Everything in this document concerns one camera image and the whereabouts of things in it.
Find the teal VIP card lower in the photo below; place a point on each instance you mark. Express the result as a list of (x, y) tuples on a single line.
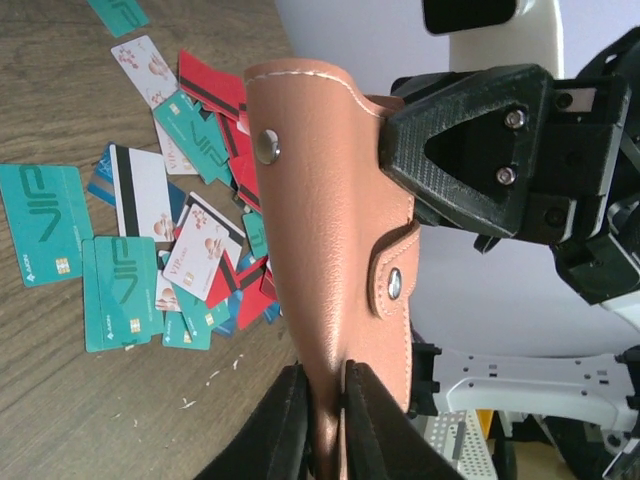
[(119, 282)]

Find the teal VIP card left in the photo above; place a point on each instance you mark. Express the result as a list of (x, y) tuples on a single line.
[(48, 216)]

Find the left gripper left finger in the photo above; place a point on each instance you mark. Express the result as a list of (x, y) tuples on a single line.
[(272, 444)]

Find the teal vip card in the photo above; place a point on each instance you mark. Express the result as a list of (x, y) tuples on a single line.
[(48, 216), (119, 282)]

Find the teal card far top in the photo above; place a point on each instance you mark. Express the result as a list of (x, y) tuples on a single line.
[(120, 17)]

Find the pink leather card holder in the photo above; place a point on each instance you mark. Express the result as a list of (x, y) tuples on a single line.
[(343, 241)]

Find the red card top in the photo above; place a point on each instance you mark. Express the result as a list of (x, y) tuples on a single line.
[(218, 91)]

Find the white card black stripe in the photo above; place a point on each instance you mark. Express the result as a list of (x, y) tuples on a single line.
[(141, 191)]

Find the white floral VIP card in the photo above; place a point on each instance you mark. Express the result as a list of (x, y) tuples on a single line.
[(203, 239)]

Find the white floral card upper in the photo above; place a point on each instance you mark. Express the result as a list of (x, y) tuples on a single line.
[(147, 70)]

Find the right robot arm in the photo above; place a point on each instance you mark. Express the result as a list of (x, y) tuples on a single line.
[(602, 390)]

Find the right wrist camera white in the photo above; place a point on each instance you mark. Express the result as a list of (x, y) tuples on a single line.
[(485, 34)]

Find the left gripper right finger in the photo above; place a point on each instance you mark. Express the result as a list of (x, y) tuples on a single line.
[(380, 441)]

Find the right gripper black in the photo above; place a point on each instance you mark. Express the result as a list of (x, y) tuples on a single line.
[(464, 145)]

